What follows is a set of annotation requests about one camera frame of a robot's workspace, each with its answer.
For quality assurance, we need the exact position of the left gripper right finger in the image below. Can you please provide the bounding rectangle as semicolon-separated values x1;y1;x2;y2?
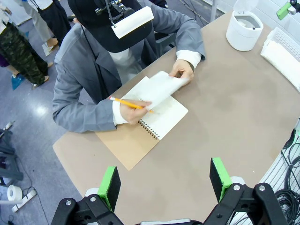
203;157;289;225

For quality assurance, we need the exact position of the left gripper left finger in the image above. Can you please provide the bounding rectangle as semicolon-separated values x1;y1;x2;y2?
50;165;132;225

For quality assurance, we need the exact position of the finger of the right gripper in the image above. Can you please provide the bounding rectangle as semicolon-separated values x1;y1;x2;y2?
276;0;300;21

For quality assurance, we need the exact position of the spiral notebook brown cover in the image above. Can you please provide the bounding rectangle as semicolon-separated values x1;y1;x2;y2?
95;76;189;171

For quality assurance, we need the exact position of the yellow pencil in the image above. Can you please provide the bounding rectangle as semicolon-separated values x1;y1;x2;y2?
109;97;155;114

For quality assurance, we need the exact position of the white paper sheet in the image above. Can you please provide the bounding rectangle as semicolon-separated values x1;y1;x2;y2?
135;71;189;111

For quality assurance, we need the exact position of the person's right forearm grey sleeve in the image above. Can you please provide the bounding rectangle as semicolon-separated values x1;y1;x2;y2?
52;99;121;134

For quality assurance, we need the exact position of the person's left forearm grey sleeve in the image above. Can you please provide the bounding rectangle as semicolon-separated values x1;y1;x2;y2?
174;20;207;68

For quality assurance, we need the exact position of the person's right hand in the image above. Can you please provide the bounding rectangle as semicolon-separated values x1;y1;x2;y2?
119;100;153;125

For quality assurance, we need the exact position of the person's left hand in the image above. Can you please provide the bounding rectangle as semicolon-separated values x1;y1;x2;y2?
168;59;195;83

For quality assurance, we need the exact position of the white perforated plastic basket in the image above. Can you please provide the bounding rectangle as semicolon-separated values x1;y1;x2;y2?
260;27;300;92

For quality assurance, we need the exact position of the white lidded trash bin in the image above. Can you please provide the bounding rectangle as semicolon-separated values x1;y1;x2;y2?
225;0;264;52

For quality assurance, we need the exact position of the white ribbed panel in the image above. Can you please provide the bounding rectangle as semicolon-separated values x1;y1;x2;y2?
234;140;300;225

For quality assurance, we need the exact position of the white power strip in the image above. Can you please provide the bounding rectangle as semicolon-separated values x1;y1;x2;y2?
11;189;38;213

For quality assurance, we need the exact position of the white tape roll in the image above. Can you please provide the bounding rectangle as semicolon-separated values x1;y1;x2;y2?
7;184;23;202

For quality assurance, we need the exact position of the person in grey jacket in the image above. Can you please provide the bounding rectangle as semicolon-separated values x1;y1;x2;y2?
52;4;207;134

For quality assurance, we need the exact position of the black chair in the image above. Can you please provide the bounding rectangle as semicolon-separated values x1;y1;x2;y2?
140;31;177;69

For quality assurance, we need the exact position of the white undershirt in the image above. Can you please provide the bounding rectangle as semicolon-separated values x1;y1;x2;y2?
109;48;141;80

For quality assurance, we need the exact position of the blue flat floor piece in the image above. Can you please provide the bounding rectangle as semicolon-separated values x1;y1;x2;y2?
11;74;25;91

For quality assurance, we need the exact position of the black cap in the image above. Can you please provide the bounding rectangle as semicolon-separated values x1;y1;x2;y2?
67;0;154;53

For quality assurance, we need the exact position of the black cable bundle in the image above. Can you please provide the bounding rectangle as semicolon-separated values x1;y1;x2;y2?
274;128;300;225

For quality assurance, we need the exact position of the head-mounted camera white box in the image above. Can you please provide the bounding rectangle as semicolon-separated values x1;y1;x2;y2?
95;0;155;39

